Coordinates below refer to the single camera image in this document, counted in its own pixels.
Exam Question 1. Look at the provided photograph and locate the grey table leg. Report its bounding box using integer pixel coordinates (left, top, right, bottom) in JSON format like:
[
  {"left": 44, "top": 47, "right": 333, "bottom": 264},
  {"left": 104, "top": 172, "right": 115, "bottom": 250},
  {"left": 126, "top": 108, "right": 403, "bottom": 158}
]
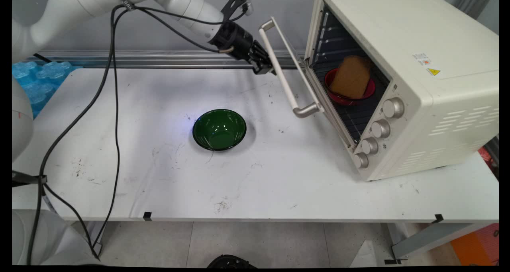
[{"left": 82, "top": 221, "right": 109, "bottom": 257}]

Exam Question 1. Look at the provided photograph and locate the white label sticker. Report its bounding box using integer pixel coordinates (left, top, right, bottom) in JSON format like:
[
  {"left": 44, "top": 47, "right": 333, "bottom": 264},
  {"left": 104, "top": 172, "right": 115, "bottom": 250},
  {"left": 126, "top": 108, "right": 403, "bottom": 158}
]
[{"left": 412, "top": 53, "right": 432, "bottom": 67}]

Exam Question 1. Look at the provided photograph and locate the red bowl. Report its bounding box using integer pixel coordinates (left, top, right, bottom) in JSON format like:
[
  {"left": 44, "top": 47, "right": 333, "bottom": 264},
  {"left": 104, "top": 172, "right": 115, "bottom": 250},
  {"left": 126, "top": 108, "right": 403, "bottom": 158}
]
[{"left": 324, "top": 68, "right": 376, "bottom": 106}]

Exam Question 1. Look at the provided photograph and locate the cream glass oven door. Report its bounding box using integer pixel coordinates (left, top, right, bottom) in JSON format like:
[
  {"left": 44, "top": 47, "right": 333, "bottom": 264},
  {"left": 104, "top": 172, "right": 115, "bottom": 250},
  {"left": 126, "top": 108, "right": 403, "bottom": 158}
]
[{"left": 258, "top": 17, "right": 357, "bottom": 150}]

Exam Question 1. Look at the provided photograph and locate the cream toaster oven body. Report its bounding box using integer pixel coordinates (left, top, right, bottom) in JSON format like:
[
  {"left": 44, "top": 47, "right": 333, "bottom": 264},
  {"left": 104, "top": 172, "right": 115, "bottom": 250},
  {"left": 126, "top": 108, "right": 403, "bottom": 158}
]
[{"left": 305, "top": 0, "right": 499, "bottom": 182}]

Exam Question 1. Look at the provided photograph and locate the brown bread slice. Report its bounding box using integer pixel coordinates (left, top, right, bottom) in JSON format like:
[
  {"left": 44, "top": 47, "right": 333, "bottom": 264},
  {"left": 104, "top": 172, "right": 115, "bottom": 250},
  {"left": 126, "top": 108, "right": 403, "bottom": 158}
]
[{"left": 330, "top": 56, "right": 371, "bottom": 100}]

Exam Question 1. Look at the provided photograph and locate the black round object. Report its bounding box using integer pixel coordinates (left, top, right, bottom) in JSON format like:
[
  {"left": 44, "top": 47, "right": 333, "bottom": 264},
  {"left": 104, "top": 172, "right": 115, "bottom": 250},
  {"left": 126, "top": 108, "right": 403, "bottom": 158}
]
[{"left": 207, "top": 254, "right": 258, "bottom": 268}]

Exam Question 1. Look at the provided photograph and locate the orange box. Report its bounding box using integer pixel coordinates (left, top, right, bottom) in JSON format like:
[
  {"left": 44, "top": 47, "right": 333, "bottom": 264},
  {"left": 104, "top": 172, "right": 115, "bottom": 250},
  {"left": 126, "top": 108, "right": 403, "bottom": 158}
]
[{"left": 449, "top": 223, "right": 499, "bottom": 266}]

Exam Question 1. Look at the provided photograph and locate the red packaging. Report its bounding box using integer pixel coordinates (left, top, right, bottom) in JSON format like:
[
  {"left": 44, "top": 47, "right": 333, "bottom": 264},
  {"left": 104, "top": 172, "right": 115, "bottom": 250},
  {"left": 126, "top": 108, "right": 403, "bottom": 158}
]
[{"left": 477, "top": 146, "right": 499, "bottom": 182}]

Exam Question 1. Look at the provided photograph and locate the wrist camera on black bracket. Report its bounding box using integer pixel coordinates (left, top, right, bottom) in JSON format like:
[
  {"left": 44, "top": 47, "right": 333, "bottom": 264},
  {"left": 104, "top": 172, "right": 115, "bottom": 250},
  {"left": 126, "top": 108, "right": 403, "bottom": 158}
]
[{"left": 220, "top": 0, "right": 254, "bottom": 24}]

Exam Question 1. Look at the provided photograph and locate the green enamel bowl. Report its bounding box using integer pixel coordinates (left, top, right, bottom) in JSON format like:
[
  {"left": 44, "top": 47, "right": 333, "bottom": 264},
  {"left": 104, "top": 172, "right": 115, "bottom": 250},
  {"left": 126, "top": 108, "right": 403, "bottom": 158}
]
[{"left": 192, "top": 109, "right": 247, "bottom": 152}]

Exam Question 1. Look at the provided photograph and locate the aluminium rail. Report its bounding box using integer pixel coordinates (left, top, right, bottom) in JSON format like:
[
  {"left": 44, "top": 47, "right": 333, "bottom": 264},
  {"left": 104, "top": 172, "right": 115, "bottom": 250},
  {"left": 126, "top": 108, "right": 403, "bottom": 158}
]
[{"left": 24, "top": 50, "right": 308, "bottom": 70}]

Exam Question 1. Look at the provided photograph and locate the grey table leg beam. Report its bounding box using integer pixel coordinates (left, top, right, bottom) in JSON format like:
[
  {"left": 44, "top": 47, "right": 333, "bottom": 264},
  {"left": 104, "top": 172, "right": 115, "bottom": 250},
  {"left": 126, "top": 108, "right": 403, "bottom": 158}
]
[{"left": 387, "top": 222, "right": 485, "bottom": 261}]

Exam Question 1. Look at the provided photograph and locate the dark oven wire rack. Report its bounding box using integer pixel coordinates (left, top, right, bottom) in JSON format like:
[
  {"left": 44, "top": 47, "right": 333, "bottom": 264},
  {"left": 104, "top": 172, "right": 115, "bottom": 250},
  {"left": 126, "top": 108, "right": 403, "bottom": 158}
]
[{"left": 314, "top": 61, "right": 389, "bottom": 142}]

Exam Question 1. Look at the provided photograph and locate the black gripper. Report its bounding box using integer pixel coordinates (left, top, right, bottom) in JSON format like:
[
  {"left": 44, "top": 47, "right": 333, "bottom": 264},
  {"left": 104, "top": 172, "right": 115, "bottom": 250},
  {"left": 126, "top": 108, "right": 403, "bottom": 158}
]
[{"left": 209, "top": 22, "right": 278, "bottom": 76}]

